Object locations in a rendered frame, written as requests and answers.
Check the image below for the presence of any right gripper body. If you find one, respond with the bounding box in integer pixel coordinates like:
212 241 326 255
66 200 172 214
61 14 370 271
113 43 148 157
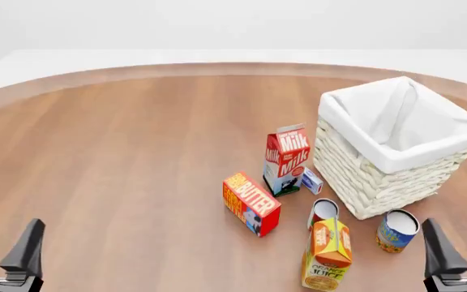
422 273 467 292

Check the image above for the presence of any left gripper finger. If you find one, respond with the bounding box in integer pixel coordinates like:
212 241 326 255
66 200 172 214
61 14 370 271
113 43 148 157
0 217 46 278

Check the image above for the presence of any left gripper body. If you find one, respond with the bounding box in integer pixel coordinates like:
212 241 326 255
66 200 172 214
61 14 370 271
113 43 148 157
0 272 45 292

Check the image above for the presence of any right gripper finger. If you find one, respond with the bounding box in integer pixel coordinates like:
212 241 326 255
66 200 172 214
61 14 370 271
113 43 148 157
421 217 467 280

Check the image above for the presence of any blue and yellow soup tin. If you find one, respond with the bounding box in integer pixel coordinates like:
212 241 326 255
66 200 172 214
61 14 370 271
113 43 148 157
375 208 421 254

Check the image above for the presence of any white woven basket with liner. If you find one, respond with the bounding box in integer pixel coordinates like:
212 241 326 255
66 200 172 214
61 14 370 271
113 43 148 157
312 75 467 221

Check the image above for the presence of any orange juice carton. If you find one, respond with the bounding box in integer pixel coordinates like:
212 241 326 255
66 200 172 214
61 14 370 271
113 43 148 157
301 217 353 290

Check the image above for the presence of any red and white tin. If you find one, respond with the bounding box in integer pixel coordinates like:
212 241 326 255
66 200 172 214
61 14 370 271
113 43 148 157
306 198 340 232

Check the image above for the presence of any small blue and white box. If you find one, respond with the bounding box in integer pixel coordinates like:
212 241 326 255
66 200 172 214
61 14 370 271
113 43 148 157
301 165 324 195

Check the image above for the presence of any red and white milk carton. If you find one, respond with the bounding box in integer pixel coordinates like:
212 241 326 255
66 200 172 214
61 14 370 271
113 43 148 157
262 122 312 198

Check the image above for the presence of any red and yellow butter box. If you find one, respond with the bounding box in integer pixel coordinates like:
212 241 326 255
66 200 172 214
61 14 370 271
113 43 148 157
222 170 282 238

